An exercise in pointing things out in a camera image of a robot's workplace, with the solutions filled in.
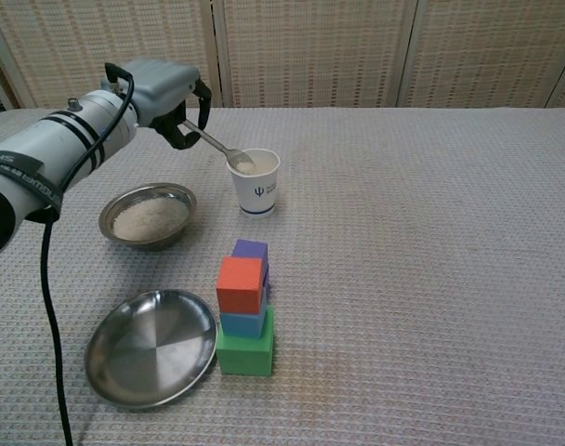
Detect white paper cup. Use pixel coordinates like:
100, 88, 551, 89
225, 147, 282, 219

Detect blue foam cube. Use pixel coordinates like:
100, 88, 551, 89
218, 304, 269, 339

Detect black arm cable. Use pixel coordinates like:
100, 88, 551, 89
39, 62, 136, 446

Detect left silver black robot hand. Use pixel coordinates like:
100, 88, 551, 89
117, 58, 213, 151

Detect white woven tablecloth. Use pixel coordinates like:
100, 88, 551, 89
0, 106, 565, 446

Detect white rice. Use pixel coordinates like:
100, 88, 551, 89
112, 197, 191, 243

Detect flat steel plate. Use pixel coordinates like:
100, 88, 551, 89
84, 288, 218, 411

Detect steel bowl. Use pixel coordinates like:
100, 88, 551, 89
99, 182, 198, 252

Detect green foam cube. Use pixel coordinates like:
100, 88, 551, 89
216, 305, 276, 376

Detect purple foam cube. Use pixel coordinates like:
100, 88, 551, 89
230, 239, 272, 298

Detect small metal spoon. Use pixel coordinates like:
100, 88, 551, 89
182, 119, 256, 174

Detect red foam cube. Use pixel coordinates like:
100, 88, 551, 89
216, 256, 269, 316

